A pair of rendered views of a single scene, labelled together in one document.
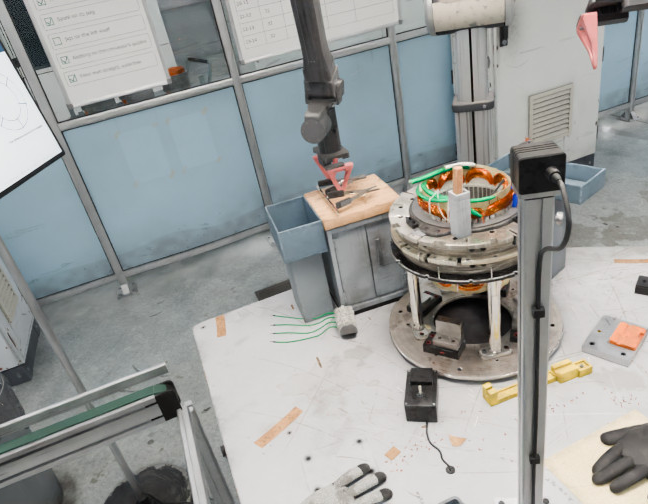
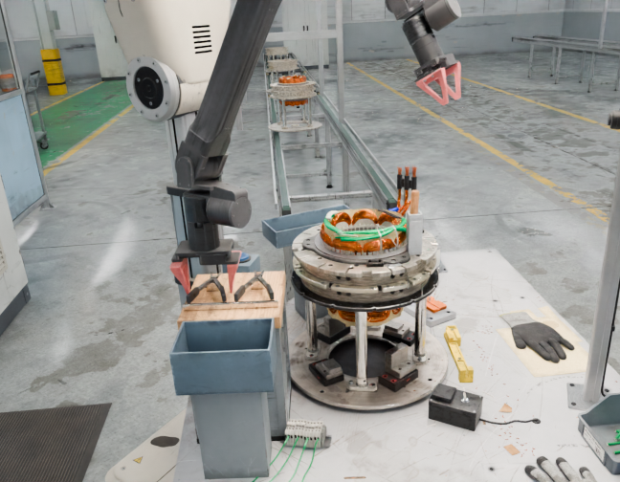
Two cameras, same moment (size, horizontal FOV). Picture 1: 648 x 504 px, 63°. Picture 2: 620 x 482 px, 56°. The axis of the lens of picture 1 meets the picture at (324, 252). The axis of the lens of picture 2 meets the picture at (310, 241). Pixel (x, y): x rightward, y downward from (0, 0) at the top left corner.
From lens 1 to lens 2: 1.21 m
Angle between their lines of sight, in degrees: 70
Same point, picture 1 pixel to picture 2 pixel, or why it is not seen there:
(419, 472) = (536, 438)
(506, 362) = (433, 356)
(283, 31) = not seen: outside the picture
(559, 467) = (541, 371)
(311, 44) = (236, 105)
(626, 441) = (528, 338)
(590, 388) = (470, 337)
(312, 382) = not seen: outside the picture
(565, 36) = not seen: outside the picture
